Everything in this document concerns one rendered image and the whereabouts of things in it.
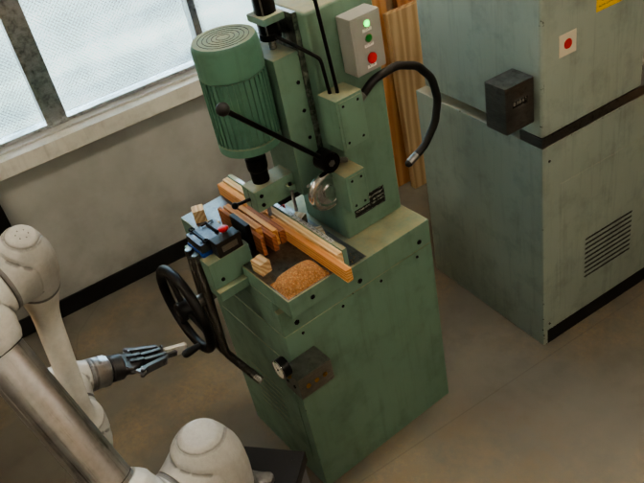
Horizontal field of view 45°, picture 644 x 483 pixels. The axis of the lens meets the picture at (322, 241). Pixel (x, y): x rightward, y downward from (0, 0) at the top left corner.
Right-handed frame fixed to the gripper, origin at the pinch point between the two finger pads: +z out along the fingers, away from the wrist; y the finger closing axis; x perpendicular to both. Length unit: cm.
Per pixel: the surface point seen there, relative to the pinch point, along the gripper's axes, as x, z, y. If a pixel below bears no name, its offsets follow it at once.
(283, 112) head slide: -70, 28, -6
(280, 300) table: -25.4, 17.3, -25.6
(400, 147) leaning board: -11, 173, 95
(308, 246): -36, 30, -19
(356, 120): -71, 43, -19
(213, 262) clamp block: -30.1, 7.6, -6.4
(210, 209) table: -30.0, 25.0, 25.9
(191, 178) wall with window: 6, 78, 134
